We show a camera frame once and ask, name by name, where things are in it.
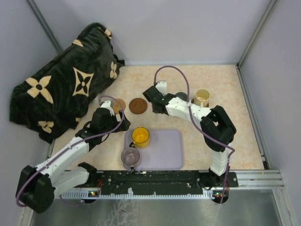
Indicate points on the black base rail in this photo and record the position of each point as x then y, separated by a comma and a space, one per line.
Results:
159, 182

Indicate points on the grey green mug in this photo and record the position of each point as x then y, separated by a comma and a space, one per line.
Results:
182, 96

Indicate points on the cream yellow mug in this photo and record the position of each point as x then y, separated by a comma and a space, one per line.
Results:
202, 97

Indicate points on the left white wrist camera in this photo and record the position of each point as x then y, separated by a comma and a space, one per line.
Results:
108, 105

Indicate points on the purple mug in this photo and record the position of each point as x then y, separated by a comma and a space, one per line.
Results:
130, 157

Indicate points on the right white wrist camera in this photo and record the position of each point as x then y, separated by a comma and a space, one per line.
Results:
161, 86

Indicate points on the dark brown coaster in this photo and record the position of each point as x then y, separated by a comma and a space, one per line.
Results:
137, 106
207, 104

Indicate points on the light cork coaster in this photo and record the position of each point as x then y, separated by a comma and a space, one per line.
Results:
119, 105

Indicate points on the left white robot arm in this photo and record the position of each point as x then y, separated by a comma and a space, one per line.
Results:
38, 186

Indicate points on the yellow translucent mug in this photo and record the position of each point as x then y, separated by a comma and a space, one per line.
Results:
140, 138

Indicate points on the lavender plastic tray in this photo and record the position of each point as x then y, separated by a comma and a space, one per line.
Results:
164, 152

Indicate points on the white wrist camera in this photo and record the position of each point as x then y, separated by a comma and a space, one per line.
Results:
161, 86
108, 105

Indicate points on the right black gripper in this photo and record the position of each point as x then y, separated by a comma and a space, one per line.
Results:
154, 111

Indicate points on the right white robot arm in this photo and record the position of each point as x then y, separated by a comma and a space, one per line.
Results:
213, 123

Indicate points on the black floral plush blanket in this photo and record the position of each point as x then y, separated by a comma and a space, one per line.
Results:
55, 98

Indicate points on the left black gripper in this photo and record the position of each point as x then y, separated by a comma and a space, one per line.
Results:
124, 126

